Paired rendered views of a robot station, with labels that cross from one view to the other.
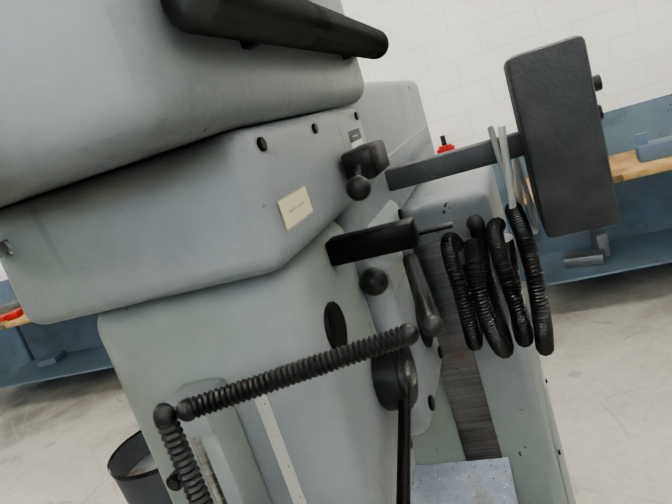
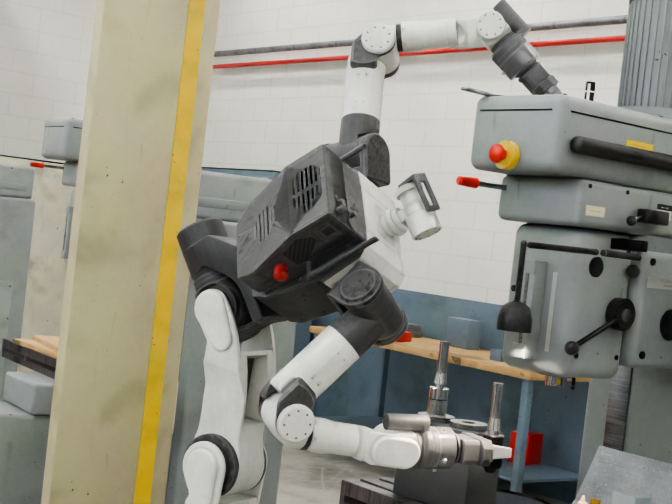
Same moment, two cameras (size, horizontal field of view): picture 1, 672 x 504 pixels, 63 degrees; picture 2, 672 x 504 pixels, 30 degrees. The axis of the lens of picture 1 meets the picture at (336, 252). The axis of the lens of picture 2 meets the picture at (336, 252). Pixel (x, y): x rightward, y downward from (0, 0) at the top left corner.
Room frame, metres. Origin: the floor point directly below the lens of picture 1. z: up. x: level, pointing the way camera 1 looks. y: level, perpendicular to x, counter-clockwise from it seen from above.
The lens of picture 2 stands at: (-2.08, -0.93, 1.56)
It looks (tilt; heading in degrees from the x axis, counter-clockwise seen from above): 1 degrees down; 32
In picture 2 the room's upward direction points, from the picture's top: 6 degrees clockwise
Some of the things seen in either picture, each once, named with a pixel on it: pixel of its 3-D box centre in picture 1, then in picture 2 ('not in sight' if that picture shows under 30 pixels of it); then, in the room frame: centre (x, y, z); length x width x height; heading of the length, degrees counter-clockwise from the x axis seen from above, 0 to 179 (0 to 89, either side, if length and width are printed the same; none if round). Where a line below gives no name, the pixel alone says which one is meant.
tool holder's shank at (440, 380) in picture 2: not in sight; (442, 364); (0.62, 0.44, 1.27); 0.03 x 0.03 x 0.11
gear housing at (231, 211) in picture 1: (223, 195); (589, 206); (0.55, 0.09, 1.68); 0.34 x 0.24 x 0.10; 160
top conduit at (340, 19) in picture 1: (319, 32); (645, 158); (0.49, -0.04, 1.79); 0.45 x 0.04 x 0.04; 160
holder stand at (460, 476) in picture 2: not in sight; (447, 460); (0.61, 0.39, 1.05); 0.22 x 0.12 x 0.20; 79
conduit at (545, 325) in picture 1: (481, 288); not in sight; (0.70, -0.17, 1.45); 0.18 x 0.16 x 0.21; 160
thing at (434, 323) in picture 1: (419, 286); (621, 255); (0.39, -0.05, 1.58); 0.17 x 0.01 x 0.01; 173
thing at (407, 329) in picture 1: (311, 367); (566, 248); (0.31, 0.04, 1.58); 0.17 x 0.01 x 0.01; 93
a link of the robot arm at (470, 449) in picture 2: not in sight; (454, 449); (0.32, 0.24, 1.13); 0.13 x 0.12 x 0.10; 55
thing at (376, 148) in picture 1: (358, 171); (644, 218); (0.53, -0.04, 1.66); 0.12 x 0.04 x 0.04; 160
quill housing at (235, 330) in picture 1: (276, 400); (566, 300); (0.52, 0.10, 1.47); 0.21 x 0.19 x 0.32; 70
